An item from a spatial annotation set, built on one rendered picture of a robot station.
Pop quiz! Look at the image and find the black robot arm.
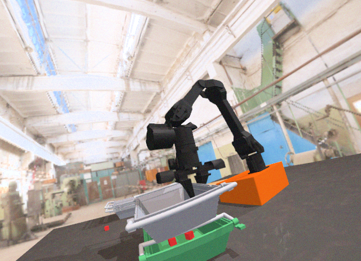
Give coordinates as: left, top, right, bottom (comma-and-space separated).
146, 79, 269, 174

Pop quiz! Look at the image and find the green plastic tray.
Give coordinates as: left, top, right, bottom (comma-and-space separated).
139, 218, 246, 261

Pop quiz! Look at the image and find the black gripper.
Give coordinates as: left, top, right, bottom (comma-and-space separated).
156, 144, 226, 198

